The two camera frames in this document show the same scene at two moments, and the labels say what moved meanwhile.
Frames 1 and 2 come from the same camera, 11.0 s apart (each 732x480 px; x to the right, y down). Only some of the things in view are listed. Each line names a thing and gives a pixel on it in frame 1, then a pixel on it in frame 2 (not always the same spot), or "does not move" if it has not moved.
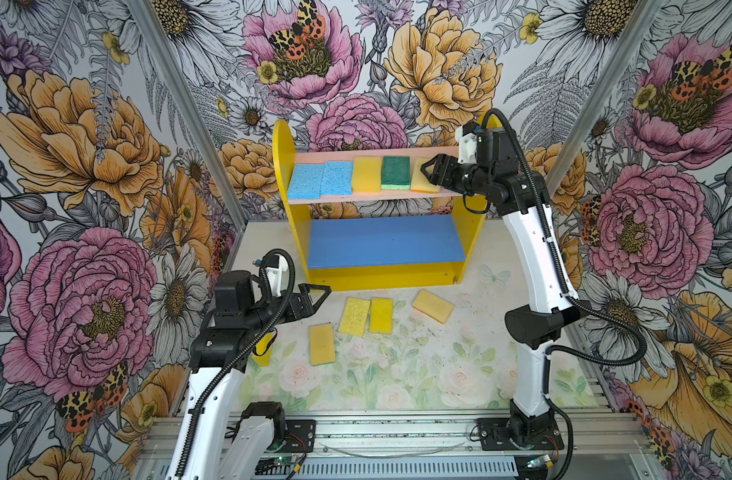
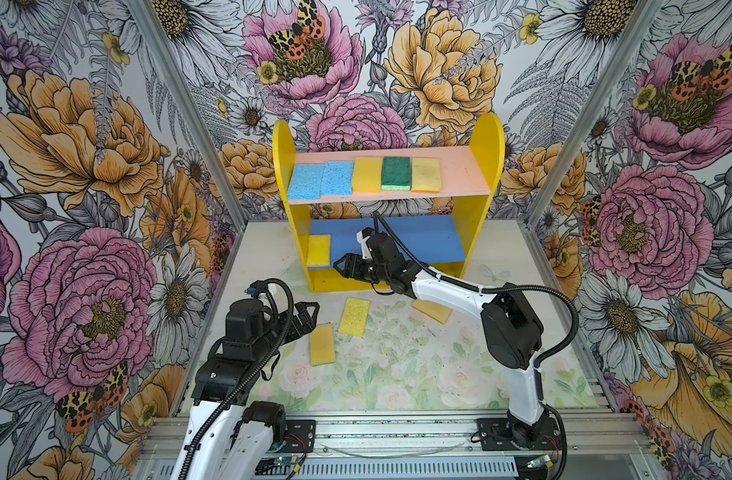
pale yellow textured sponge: x=354 y=317 does not move
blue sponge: x=336 y=178 does not move
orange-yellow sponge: x=420 y=181 does not move
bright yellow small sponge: x=381 y=316 → x=318 y=250
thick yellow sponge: x=367 y=174 does not move
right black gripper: x=444 y=164 → x=351 y=266
